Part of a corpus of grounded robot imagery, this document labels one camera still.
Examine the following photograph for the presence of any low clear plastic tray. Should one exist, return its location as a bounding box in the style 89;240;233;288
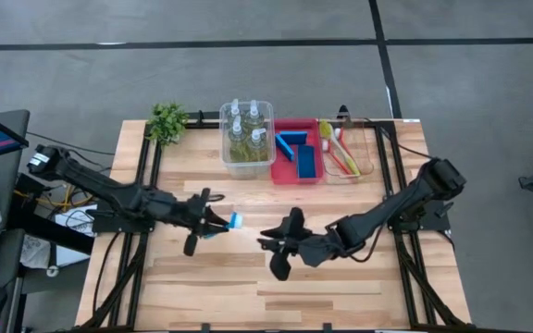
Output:
320;111;376;179

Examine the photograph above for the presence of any yellow soap pump bottle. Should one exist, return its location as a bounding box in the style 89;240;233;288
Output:
227;97;244;129
246;128;270;163
243;99;267;133
227;120;249;163

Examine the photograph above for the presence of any blue sponge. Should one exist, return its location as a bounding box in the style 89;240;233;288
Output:
279;130;309;146
296;144;317;180
274;133;296;163

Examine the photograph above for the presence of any tall clear plastic bin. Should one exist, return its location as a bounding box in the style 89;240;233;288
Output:
218;99;277;179

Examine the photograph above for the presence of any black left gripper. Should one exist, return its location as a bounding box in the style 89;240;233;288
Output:
173;187;231;258

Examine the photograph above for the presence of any red dish brush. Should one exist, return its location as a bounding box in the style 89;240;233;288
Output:
321;140;352;179

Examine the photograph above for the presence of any grey side desk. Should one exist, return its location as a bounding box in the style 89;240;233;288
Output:
0;109;31;333

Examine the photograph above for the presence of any black aluminium table frame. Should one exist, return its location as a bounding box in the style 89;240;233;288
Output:
79;109;474;333

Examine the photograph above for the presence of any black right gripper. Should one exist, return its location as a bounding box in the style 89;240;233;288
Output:
255;206;341;282

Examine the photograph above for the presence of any white paper sheet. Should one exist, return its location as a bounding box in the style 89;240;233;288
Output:
55;204;97;238

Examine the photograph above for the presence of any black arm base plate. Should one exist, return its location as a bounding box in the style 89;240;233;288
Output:
383;193;452;232
91;205;157;234

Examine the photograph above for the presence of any red spoon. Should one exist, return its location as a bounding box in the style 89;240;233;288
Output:
332;128;361;178

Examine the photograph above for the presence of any crumpled white plastic sheet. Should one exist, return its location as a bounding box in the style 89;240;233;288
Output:
19;234;92;269

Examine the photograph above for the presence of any yellow-green dish brush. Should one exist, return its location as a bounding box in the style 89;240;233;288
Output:
318;119;363;178

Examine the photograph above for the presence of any light blue spoon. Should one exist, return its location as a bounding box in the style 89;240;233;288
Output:
203;211;245;241

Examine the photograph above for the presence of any red plastic tray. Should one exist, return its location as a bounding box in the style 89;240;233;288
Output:
269;117;326;186

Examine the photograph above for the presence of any small artificial green plant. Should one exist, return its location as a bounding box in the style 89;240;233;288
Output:
146;102;190;145

